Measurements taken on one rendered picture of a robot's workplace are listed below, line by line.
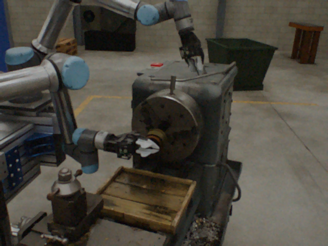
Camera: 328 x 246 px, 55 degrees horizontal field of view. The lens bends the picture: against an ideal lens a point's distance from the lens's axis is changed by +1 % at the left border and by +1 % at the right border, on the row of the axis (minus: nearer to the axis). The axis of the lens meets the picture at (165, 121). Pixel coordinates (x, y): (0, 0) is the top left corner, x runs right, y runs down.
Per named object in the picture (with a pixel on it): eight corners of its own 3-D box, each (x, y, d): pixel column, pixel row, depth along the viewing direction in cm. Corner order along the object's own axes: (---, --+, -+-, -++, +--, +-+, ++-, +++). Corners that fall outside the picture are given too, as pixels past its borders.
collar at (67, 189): (63, 178, 92) (62, 169, 91) (86, 183, 90) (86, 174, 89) (45, 193, 85) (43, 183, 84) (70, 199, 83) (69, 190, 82)
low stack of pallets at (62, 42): (50, 52, 946) (48, 37, 930) (78, 52, 947) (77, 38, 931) (33, 59, 830) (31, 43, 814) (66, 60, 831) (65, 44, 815)
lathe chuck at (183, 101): (136, 144, 156) (142, 84, 143) (196, 161, 147) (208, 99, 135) (128, 152, 148) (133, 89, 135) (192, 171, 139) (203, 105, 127)
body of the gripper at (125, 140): (130, 161, 120) (103, 155, 123) (139, 151, 127) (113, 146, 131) (130, 143, 117) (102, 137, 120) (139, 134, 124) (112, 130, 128)
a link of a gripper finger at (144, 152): (154, 161, 118) (132, 157, 121) (160, 154, 123) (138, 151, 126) (154, 154, 117) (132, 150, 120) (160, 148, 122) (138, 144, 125)
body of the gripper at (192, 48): (181, 61, 134) (174, 33, 131) (187, 58, 141) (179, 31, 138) (198, 56, 131) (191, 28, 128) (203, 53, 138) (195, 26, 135)
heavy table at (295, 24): (282, 54, 1012) (288, 21, 976) (297, 54, 1011) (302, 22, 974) (300, 64, 863) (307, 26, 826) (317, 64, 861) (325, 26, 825)
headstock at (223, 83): (164, 113, 219) (166, 58, 204) (233, 124, 204) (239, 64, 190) (127, 149, 167) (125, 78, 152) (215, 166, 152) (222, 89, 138)
